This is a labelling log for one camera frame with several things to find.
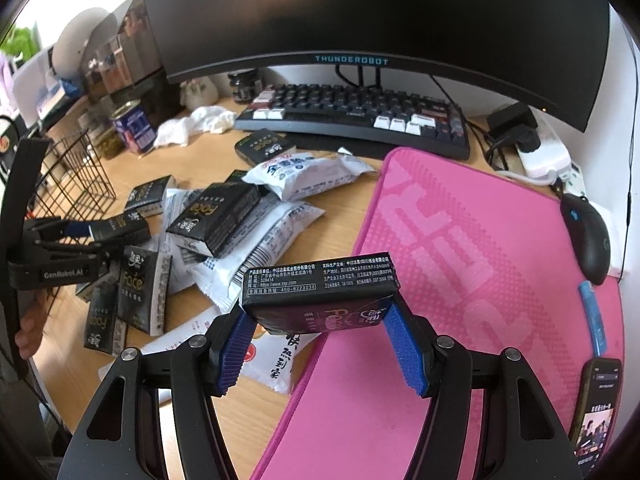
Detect blue flat stick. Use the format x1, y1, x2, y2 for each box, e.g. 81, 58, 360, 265
577, 280, 608, 356

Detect blue tin can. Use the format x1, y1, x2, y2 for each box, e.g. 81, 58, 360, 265
110, 100, 156, 155

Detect white dome object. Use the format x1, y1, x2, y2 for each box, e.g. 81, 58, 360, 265
50, 7, 126, 81

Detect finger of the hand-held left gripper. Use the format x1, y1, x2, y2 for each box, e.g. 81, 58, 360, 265
22, 216, 98, 242
32, 240, 116, 267

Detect white box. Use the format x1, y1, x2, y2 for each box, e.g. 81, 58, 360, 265
10, 47, 86, 128

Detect crumpled white tissue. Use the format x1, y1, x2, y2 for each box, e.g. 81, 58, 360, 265
152, 106, 237, 148

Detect clear acrylic organizer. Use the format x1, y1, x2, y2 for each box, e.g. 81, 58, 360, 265
80, 0, 168, 106

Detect black monitor stand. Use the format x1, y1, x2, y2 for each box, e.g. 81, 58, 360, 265
344, 66, 382, 88

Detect black computer monitor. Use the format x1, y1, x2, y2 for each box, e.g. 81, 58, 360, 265
135, 0, 612, 133

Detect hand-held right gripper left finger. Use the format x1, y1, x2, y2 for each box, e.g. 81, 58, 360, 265
59, 311, 261, 480

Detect glass jar green contents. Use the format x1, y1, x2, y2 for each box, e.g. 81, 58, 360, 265
92, 127, 123, 160

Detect black computer mouse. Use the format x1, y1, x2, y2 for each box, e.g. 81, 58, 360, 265
559, 192, 612, 286

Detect black wire basket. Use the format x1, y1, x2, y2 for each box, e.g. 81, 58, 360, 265
30, 132, 117, 221

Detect black round plug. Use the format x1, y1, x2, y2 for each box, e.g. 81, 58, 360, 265
515, 127, 543, 153

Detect white power strip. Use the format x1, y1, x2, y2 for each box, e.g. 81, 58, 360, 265
517, 120, 586, 196

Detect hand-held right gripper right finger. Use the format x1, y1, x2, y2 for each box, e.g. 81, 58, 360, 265
381, 297, 583, 480

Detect green plant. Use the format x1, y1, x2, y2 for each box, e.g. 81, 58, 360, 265
0, 25, 41, 58

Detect wooden desktop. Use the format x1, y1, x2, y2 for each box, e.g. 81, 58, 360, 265
35, 95, 566, 480

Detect black power adapter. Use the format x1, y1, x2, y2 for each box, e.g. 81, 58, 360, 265
486, 102, 538, 141

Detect dark glass jar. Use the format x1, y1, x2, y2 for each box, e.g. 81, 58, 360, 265
227, 72, 266, 103

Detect black mechanical keyboard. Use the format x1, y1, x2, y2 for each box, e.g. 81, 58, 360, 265
234, 82, 472, 161

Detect pink mouse mat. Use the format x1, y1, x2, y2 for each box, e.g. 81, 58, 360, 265
249, 146, 623, 480

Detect person's left hand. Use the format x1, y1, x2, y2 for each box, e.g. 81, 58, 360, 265
14, 292, 48, 361

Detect white red printed packet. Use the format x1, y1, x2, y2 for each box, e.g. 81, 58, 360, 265
100, 305, 321, 396

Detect black smartphone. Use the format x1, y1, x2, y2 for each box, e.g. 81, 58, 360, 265
569, 357, 623, 471

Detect small cream figurine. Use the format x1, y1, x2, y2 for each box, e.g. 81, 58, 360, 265
180, 77, 220, 108

